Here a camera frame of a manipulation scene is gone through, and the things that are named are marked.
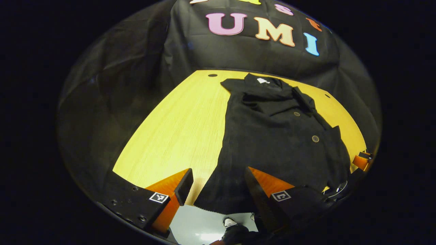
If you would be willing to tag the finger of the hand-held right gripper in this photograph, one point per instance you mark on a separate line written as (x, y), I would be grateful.
(366, 156)

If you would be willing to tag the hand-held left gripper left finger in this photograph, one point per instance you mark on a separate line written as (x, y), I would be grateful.
(185, 185)

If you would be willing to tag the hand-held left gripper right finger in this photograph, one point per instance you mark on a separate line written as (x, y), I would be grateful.
(255, 194)

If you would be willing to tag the black button-up garment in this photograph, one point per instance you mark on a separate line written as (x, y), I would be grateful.
(272, 136)

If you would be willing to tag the person's white shoe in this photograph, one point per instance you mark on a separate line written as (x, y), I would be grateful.
(230, 222)

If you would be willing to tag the black backdrop cloth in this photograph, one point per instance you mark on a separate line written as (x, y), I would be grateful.
(238, 54)

